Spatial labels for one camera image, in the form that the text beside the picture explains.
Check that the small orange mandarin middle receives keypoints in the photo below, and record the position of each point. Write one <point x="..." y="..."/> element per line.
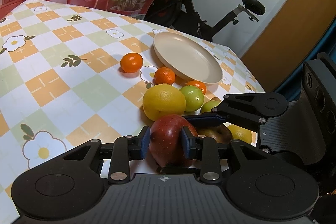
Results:
<point x="164" y="75"/>

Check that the small orange mandarin far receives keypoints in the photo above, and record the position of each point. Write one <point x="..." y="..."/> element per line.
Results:
<point x="131" y="62"/>

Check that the yellow orange fruit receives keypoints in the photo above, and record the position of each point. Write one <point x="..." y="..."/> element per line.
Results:
<point x="241" y="133"/>

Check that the yellow lemon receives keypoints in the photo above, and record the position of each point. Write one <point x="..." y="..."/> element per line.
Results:
<point x="161" y="100"/>

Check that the checkered floral tablecloth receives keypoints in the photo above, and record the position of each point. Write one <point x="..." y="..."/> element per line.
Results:
<point x="62" y="84"/>

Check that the green apple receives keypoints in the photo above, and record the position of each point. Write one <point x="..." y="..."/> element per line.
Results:
<point x="194" y="98"/>
<point x="208" y="106"/>

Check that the black exercise bike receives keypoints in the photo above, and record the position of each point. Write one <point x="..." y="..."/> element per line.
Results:
<point x="182" y="15"/>

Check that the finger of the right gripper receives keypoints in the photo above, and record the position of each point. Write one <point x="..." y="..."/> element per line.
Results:
<point x="244" y="110"/>

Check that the orange wooden door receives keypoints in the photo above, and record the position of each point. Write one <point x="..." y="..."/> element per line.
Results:
<point x="287" y="40"/>

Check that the small orange mandarin near plate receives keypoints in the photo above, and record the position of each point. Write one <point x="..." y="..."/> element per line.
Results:
<point x="198" y="84"/>

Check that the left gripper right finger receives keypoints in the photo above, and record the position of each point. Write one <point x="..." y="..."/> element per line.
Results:
<point x="202" y="148"/>

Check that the red apple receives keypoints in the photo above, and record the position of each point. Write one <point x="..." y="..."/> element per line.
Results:
<point x="166" y="144"/>
<point x="220" y="133"/>

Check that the beige round plate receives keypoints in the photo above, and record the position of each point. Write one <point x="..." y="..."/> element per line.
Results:
<point x="188" y="59"/>

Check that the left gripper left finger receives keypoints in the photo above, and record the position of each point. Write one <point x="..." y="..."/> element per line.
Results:
<point x="136" y="147"/>

